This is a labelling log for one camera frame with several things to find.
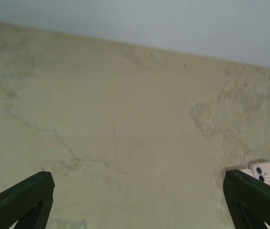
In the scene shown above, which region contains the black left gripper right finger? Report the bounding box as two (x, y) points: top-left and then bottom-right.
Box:
(223, 169), (270, 229)

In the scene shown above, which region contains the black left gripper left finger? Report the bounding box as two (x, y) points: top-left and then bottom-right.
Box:
(0, 171), (55, 229)

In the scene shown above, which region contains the light pink phone case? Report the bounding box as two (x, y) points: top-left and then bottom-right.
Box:
(241, 161), (270, 186)

